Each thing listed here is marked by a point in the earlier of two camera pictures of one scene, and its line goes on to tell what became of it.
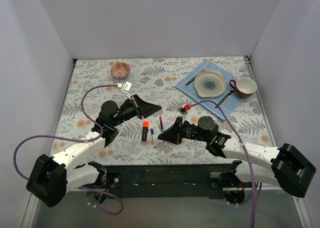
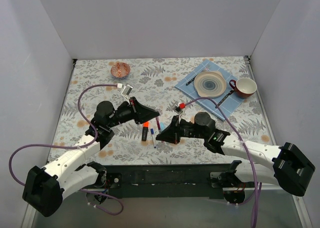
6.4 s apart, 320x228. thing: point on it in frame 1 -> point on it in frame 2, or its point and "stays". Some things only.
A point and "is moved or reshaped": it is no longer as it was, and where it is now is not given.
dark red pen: (161, 122) is moved or reshaped
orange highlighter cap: (146, 124) stays
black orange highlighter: (145, 130) stays
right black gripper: (179, 130) stays
